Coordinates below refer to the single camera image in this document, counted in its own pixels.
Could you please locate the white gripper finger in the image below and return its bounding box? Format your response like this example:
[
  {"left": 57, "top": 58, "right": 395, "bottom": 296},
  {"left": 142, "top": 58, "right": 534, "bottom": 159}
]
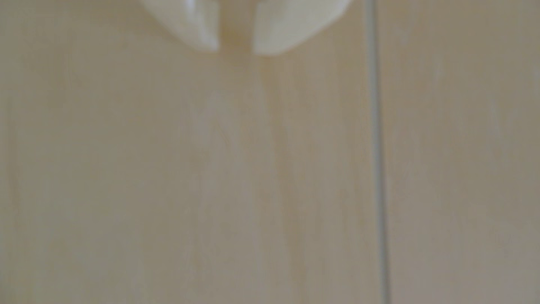
[
  {"left": 141, "top": 0, "right": 221, "bottom": 52},
  {"left": 252, "top": 0, "right": 353, "bottom": 56}
]

